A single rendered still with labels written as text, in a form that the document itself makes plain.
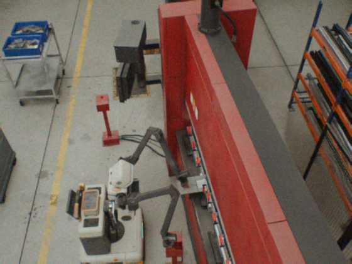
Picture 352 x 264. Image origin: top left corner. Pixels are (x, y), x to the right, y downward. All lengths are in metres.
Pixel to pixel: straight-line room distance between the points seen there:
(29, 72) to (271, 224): 5.15
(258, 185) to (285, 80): 4.65
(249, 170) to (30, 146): 4.04
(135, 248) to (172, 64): 1.95
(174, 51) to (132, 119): 2.32
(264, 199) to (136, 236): 2.36
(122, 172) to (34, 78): 3.40
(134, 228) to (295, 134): 2.78
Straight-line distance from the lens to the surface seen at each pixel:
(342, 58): 4.51
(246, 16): 3.37
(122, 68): 3.78
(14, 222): 4.79
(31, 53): 5.60
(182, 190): 3.39
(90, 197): 3.57
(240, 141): 2.06
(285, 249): 1.74
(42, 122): 5.78
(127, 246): 3.95
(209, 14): 2.87
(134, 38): 3.57
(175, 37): 3.28
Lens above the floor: 3.82
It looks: 47 degrees down
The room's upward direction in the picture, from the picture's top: 1 degrees counter-clockwise
